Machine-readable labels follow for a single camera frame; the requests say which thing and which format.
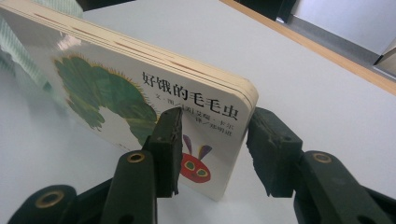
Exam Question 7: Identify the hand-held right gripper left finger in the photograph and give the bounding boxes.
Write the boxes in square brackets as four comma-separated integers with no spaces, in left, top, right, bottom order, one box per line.
[143,106,185,199]

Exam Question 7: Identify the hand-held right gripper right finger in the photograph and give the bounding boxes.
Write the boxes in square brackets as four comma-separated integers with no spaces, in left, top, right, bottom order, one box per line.
[246,106,304,199]

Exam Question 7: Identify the caterpillar picture board book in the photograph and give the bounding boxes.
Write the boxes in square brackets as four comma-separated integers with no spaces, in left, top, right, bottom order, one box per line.
[0,0,260,202]

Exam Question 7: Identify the pale green microfibre cloth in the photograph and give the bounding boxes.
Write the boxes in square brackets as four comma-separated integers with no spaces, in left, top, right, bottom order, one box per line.
[0,0,84,91]

